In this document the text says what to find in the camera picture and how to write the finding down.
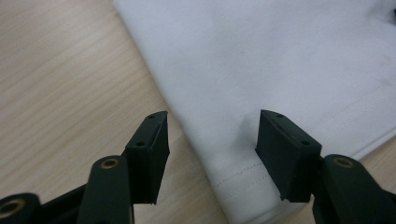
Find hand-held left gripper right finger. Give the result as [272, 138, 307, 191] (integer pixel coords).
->
[255, 109, 323, 203]

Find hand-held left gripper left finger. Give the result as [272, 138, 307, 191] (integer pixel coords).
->
[120, 110, 171, 205]

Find white printed tank top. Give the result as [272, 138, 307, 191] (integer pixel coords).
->
[113, 0, 396, 224]

